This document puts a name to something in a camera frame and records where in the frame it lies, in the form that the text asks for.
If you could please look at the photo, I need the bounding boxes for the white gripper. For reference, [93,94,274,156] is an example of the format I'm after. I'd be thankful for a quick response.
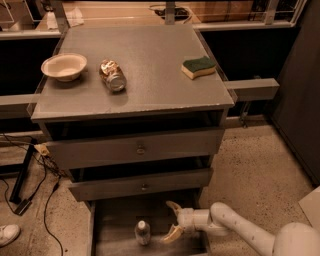
[161,201,211,244]

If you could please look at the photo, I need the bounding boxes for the clear plastic water bottle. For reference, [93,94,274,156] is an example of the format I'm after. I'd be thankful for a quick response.
[134,220,151,246]

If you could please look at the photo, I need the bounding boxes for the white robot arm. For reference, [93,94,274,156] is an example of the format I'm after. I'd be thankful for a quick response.
[162,201,320,256]

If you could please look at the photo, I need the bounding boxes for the grey open bottom drawer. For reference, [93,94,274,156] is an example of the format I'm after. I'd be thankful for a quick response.
[88,189,209,256]

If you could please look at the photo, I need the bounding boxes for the grey middle drawer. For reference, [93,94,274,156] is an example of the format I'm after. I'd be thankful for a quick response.
[69,168,213,201]

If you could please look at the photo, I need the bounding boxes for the grey drawer cabinet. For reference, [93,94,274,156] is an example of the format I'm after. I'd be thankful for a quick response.
[30,23,235,256]

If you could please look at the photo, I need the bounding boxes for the grey top drawer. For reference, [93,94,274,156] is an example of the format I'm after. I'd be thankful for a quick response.
[47,128,224,169]

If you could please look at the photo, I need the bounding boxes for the green yellow sponge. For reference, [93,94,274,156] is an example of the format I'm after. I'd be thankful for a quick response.
[181,56,216,80]

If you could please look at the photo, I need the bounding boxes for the black metal stand leg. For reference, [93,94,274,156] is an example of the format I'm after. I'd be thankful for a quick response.
[9,139,37,216]

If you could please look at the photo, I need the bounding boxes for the crushed metal can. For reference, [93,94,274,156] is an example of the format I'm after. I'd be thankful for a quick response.
[99,59,127,93]

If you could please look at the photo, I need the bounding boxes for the white sneaker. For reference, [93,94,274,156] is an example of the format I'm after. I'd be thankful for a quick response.
[0,224,21,247]

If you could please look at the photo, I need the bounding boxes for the white paper bowl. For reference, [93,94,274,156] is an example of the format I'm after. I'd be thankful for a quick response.
[41,53,87,82]

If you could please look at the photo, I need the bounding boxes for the cardboard box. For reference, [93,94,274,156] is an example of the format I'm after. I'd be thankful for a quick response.
[189,0,253,23]

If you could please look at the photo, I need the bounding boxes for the white crumpled cloth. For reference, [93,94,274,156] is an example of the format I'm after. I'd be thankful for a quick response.
[66,8,84,27]

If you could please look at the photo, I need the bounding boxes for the black floor cable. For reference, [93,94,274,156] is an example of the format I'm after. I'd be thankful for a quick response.
[0,133,68,256]

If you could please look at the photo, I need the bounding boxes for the grey horizontal rail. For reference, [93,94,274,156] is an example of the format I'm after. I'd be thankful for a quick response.
[224,78,279,102]

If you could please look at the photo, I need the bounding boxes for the black cables on shelf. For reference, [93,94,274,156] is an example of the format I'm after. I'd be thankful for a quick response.
[148,3,193,24]

